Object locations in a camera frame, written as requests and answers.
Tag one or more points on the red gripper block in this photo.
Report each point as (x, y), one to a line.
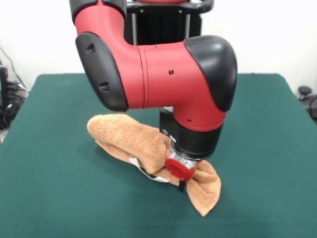
(179, 171)

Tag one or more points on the orange terry towel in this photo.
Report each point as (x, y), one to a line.
(123, 134)

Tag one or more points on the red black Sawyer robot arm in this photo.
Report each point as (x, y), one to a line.
(161, 74)

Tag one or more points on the dark green table cloth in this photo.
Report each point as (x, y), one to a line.
(62, 173)

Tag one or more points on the grey office chair base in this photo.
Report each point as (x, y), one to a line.
(305, 90)

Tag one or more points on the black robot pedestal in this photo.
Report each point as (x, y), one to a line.
(161, 24)

